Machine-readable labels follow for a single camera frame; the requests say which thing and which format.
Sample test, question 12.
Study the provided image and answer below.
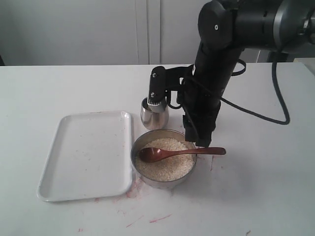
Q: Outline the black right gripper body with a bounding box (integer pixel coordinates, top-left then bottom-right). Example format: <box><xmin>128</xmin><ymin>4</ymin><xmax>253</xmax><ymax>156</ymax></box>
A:
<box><xmin>183</xmin><ymin>63</ymin><xmax>234</xmax><ymax>134</ymax></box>

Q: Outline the brown wooden spoon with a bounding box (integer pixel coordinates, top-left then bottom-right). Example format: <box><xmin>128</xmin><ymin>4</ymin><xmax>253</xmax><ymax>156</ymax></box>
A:
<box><xmin>138</xmin><ymin>147</ymin><xmax>226</xmax><ymax>163</ymax></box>

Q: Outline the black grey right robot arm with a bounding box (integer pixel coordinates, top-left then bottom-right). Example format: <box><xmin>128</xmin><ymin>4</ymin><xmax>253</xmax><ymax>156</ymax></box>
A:
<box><xmin>182</xmin><ymin>0</ymin><xmax>315</xmax><ymax>147</ymax></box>

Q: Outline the small steel cup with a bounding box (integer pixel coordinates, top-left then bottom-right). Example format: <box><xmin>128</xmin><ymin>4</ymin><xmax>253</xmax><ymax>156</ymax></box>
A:
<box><xmin>140</xmin><ymin>97</ymin><xmax>169</xmax><ymax>130</ymax></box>

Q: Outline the steel bowl with rice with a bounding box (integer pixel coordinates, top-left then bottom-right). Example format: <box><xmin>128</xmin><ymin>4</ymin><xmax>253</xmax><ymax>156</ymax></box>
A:
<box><xmin>131</xmin><ymin>129</ymin><xmax>197</xmax><ymax>189</ymax></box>

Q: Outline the white rectangular tray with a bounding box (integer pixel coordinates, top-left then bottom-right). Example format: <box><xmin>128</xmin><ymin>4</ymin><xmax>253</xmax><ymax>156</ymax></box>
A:
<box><xmin>37</xmin><ymin>111</ymin><xmax>133</xmax><ymax>202</ymax></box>

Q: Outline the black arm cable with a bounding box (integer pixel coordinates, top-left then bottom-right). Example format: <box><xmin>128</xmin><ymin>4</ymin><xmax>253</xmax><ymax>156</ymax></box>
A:
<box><xmin>169</xmin><ymin>4</ymin><xmax>315</xmax><ymax>126</ymax></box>

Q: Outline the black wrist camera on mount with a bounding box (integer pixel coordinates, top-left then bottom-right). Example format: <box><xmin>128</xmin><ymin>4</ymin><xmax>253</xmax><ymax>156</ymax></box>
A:
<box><xmin>147</xmin><ymin>65</ymin><xmax>194</xmax><ymax>113</ymax></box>

